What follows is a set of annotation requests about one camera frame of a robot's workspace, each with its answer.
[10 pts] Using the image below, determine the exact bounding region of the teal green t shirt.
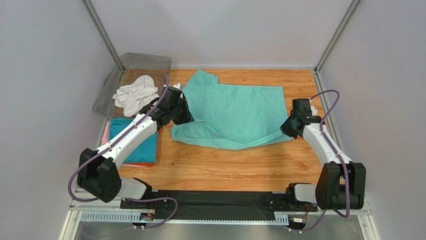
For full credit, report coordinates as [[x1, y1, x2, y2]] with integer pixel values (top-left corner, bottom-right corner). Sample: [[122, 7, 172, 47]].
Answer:
[[171, 69, 291, 150]]

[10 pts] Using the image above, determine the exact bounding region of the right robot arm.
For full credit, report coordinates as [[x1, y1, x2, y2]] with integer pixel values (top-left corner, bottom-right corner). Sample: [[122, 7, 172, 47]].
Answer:
[[280, 98, 367, 211]]

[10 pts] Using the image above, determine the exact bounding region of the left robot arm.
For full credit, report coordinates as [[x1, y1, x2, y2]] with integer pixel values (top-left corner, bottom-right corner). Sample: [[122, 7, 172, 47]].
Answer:
[[70, 86, 194, 203]]

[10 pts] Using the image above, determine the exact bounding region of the crumpled white t shirt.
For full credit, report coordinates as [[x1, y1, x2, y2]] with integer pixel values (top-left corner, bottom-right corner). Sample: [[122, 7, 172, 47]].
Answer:
[[112, 75, 159, 117]]

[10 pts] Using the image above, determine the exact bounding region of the folded dark teal t shirt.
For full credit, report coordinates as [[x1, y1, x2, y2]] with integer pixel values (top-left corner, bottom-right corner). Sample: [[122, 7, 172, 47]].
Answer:
[[102, 117, 158, 166]]

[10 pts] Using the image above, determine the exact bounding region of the clear plastic bin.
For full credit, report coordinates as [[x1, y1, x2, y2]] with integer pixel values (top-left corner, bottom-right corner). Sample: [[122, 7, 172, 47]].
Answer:
[[92, 52, 173, 118]]

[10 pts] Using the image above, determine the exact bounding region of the folded pink t shirt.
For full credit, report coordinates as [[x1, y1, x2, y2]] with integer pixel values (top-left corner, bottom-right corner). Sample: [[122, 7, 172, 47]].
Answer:
[[100, 120, 111, 146]]

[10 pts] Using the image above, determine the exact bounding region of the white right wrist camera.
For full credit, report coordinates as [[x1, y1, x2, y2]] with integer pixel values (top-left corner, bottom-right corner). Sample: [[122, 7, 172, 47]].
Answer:
[[310, 104, 318, 116]]

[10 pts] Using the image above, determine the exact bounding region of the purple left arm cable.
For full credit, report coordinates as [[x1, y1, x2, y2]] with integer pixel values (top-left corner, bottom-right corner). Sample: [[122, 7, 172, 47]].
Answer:
[[67, 75, 179, 231]]

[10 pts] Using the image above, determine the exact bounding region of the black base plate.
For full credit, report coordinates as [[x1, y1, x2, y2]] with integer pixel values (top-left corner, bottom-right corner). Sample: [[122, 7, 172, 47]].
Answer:
[[120, 190, 318, 221]]

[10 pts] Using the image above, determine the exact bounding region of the white slotted cable duct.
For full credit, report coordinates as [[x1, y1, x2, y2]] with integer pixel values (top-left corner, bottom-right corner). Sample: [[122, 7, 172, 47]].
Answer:
[[79, 212, 290, 225]]

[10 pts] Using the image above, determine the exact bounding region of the right aluminium frame post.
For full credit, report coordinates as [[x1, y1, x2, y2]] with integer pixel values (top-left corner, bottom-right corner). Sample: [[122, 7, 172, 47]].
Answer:
[[314, 0, 362, 75]]

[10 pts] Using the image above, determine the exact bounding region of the aluminium frame post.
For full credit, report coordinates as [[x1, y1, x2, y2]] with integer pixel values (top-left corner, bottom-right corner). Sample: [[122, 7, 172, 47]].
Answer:
[[81, 0, 124, 71], [314, 0, 362, 75]]

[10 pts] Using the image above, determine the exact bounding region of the aluminium front rail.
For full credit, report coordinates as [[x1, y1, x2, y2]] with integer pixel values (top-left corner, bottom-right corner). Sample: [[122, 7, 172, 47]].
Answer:
[[68, 187, 372, 226]]

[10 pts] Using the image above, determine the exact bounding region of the left aluminium frame post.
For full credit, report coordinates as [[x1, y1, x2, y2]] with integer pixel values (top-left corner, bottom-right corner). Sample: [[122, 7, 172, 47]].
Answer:
[[81, 0, 124, 71]]

